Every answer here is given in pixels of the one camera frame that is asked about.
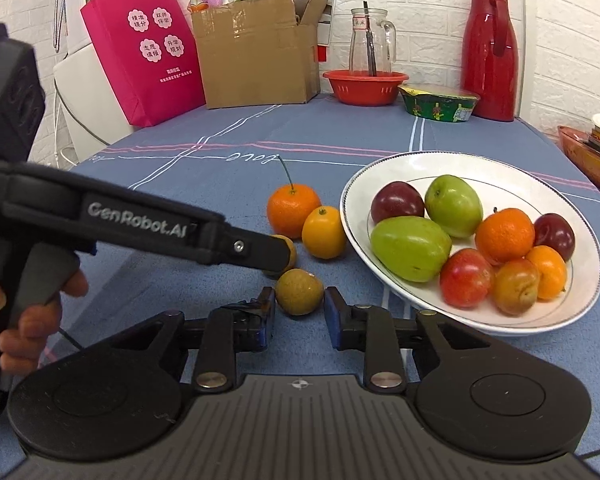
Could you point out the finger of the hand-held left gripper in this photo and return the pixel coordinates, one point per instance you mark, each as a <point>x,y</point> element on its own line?
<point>255,252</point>

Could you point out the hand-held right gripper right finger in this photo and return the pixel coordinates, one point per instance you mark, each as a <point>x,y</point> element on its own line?
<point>331,321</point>

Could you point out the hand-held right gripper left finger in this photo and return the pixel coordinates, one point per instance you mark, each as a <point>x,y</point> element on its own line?
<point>268,332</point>

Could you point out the brown longan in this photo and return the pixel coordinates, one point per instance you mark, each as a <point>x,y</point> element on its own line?
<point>299,292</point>
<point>293,255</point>

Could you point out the large green jujube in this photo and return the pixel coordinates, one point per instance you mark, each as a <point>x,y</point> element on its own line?
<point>410,249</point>

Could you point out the large dark red plum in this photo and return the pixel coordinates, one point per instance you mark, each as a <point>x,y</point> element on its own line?
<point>397,203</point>

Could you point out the small green jujube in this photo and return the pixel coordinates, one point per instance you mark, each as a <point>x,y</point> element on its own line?
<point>453,206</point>

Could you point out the red and yellow plum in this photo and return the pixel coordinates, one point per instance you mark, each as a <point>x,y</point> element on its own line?
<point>516,286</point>

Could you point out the stemless tangerine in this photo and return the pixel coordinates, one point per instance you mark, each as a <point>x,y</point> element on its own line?
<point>505,236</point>

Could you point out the white plate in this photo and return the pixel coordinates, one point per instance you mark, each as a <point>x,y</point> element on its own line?
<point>485,185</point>

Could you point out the deep orange kumquat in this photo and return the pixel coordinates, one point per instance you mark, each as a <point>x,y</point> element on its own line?
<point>547,272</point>

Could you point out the small dark red plum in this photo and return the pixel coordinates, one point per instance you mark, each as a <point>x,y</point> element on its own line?
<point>555,236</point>

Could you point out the person's left hand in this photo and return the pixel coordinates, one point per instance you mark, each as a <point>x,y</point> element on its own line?
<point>32,321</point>

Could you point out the tangerine with long stem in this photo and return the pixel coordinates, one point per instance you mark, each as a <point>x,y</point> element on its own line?
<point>294,212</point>

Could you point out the yellow-orange kumquat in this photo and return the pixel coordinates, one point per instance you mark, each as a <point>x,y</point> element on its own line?
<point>324,234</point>

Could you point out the white appliance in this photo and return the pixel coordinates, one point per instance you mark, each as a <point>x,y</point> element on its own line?
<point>82,105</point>

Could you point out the blue checked tablecloth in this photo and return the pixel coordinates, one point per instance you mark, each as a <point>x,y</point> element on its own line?
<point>180,135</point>

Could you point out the pink tote bag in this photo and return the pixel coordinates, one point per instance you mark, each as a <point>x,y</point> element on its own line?
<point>140,45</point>

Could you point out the brown cardboard box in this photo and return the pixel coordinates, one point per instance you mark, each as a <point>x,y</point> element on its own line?
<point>257,57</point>

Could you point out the red plastic basket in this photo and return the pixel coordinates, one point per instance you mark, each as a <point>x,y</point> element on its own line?
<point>365,89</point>

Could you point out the glass pitcher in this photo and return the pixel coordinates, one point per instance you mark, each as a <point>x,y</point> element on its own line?
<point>360,50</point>

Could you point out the green instant noodle bowl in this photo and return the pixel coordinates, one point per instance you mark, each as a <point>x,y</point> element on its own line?
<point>437,107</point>

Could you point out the metal utensil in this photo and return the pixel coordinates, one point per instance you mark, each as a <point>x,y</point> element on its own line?
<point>370,45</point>

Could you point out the brown bowl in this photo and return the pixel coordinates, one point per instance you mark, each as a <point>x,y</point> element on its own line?
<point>587,165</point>

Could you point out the red thermos jug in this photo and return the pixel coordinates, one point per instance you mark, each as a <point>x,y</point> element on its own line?
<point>487,60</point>

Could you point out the white wall pipe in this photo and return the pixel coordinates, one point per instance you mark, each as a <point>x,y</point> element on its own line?
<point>523,35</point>

